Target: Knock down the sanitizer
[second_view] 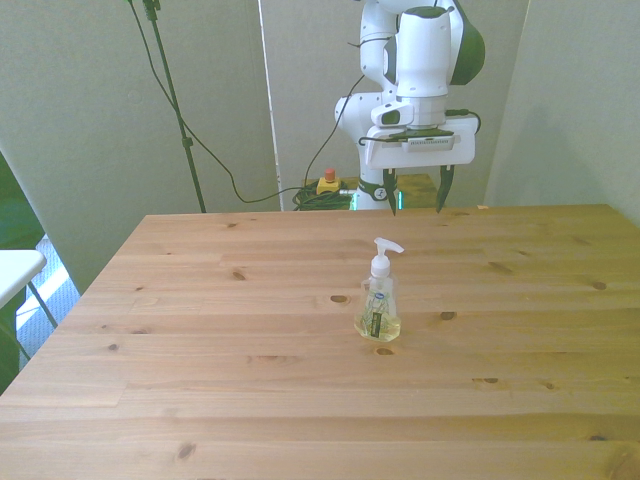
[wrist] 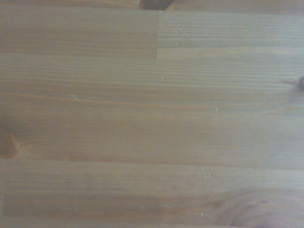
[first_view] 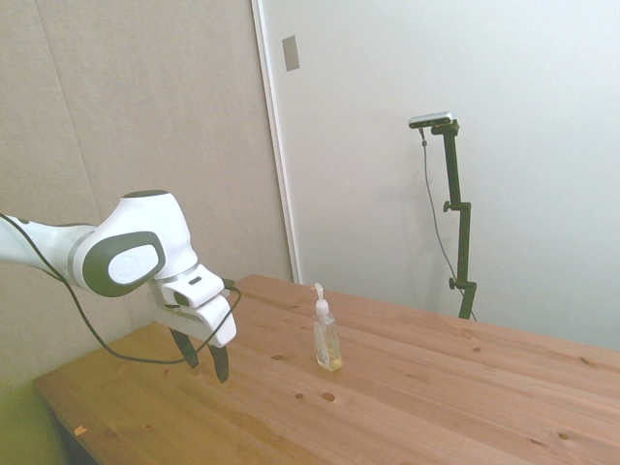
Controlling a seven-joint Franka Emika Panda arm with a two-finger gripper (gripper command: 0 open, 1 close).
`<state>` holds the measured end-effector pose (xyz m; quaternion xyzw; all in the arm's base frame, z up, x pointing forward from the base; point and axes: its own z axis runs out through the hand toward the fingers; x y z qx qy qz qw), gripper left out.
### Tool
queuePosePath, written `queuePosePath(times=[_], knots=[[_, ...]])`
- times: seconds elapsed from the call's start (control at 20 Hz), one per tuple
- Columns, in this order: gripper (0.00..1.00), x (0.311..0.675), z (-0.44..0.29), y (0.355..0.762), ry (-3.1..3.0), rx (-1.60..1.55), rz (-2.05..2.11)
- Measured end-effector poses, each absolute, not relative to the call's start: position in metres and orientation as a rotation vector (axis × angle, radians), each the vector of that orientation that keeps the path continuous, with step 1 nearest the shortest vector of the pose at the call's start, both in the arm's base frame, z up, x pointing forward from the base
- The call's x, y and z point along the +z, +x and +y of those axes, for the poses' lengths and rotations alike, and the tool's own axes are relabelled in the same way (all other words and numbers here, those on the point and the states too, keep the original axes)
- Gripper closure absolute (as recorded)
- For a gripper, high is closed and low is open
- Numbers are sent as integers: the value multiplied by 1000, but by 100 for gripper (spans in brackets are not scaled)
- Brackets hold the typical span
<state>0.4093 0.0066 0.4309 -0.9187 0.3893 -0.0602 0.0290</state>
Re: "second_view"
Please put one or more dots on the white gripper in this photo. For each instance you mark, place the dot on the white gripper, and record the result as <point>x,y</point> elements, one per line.
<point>425,157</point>

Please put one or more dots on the clear sanitizer pump bottle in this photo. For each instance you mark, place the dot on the clear sanitizer pump bottle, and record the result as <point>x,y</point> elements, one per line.
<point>377,315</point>

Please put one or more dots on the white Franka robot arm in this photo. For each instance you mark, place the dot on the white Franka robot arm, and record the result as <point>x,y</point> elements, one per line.
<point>420,50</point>

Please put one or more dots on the yellow emergency stop button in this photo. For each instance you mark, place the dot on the yellow emergency stop button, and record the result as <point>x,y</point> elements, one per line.
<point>329,186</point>

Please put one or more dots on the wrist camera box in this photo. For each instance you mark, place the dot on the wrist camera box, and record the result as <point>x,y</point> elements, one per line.
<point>427,142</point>

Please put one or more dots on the white vertical wall trim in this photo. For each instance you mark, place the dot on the white vertical wall trim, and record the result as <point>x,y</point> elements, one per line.
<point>270,100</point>

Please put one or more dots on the black camera stand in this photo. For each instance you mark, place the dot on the black camera stand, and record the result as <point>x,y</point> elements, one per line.
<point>172,95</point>

